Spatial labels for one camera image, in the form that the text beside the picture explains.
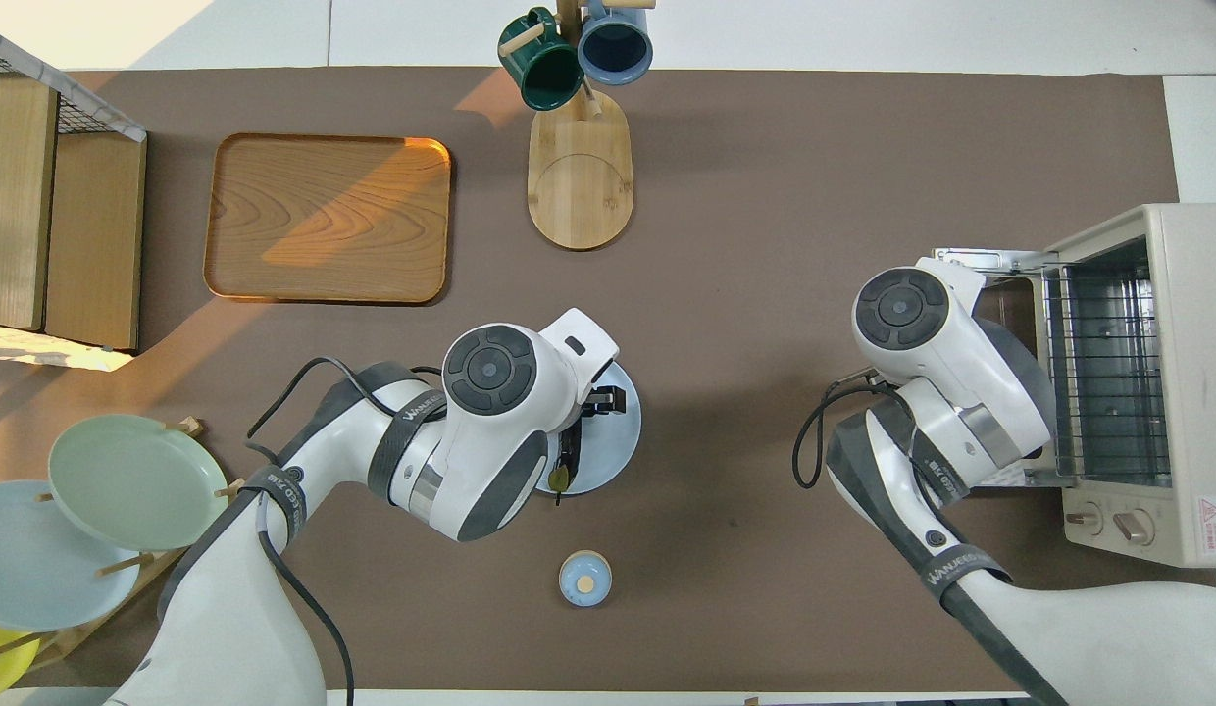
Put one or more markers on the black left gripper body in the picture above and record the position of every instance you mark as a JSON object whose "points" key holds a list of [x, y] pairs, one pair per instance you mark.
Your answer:
{"points": [[604, 402]]}

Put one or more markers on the light blue ridged plate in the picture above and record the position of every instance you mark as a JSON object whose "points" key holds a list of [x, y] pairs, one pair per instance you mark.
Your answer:
{"points": [[608, 451]]}

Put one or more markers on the dark purple eggplant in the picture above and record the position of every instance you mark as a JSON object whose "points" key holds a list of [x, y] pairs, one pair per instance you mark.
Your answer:
{"points": [[570, 451]]}

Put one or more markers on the glass oven door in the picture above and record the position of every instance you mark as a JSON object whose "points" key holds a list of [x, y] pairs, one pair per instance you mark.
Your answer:
{"points": [[1010, 270]]}

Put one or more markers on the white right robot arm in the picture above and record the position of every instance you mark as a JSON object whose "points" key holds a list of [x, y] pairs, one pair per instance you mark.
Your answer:
{"points": [[961, 392]]}

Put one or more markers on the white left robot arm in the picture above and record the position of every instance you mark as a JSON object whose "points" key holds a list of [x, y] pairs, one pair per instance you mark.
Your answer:
{"points": [[422, 441]]}

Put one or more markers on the silver oven knob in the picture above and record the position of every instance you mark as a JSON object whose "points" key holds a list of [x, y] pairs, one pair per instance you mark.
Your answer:
{"points": [[1086, 520], [1135, 528]]}

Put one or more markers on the cream toaster oven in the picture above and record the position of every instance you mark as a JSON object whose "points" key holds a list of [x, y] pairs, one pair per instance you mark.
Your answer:
{"points": [[1191, 392]]}

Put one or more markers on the wooden mug tree stand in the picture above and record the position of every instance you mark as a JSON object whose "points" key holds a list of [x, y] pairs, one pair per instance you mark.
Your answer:
{"points": [[581, 176]]}

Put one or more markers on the brown table mat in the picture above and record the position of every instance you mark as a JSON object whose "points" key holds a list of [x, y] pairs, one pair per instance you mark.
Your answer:
{"points": [[765, 196]]}

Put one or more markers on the wooden serving tray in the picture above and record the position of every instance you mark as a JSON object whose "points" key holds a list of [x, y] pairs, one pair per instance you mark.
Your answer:
{"points": [[329, 218]]}

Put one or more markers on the dark green mug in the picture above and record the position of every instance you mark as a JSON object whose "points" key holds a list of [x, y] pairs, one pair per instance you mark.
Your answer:
{"points": [[544, 69]]}

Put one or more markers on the blue mug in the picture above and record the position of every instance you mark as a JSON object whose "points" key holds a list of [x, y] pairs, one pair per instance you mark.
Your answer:
{"points": [[615, 44]]}

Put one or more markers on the pale green plate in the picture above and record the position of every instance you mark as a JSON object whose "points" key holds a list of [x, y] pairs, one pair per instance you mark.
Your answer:
{"points": [[137, 480]]}

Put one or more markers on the wooden plate rack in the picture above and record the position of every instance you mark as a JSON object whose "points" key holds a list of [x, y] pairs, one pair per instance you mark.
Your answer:
{"points": [[137, 579]]}

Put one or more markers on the wooden stepped shelf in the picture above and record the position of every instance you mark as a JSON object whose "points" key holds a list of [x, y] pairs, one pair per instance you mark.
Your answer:
{"points": [[93, 235]]}

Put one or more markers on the light blue racked plate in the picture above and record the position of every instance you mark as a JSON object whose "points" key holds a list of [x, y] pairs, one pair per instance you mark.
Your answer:
{"points": [[39, 569]]}

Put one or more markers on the red warning sticker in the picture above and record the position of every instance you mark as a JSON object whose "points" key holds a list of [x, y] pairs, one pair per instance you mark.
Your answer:
{"points": [[1210, 525]]}

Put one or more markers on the marble pattern shelf edge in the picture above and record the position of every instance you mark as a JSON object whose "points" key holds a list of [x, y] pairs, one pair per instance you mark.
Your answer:
{"points": [[69, 83]]}

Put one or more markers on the yellow plate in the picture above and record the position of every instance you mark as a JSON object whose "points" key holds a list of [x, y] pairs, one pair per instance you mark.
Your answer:
{"points": [[0, 662]]}

